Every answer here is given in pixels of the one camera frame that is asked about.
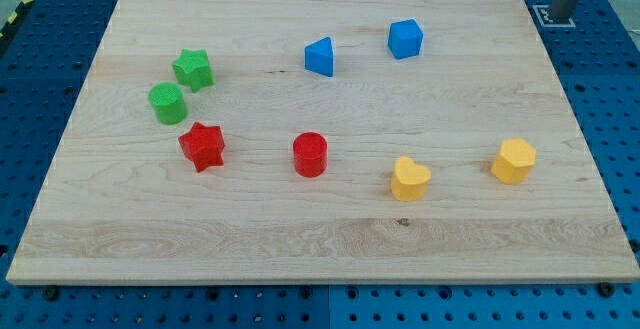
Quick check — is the yellow heart block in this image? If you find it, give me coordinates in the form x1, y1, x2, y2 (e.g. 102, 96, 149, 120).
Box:
390, 156, 432, 202

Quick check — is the white square marker tag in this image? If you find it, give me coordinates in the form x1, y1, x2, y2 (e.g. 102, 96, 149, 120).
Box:
532, 4, 575, 28

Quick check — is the blue cube block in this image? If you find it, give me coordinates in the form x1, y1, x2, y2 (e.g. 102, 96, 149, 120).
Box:
387, 19, 423, 60

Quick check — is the red star block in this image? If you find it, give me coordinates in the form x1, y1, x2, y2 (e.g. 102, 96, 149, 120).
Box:
178, 122, 225, 172

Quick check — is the red cylinder block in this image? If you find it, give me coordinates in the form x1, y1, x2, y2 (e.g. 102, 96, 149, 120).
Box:
293, 132, 328, 178

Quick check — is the green star block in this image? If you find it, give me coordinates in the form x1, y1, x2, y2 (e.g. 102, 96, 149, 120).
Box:
172, 49, 215, 92

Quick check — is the light wooden board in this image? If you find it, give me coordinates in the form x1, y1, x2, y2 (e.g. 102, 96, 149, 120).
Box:
7, 0, 639, 286

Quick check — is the yellow hexagon block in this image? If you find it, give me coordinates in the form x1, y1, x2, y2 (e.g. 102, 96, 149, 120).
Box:
490, 138, 537, 185

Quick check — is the blue triangle block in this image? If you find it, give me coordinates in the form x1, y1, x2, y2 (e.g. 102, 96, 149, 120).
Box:
304, 37, 334, 77

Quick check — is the green cylinder block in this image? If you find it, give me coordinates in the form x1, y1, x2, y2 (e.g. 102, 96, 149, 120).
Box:
148, 82, 188, 125

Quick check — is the yellow black hazard tape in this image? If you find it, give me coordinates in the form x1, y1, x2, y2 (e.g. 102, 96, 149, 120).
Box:
1, 0, 36, 41

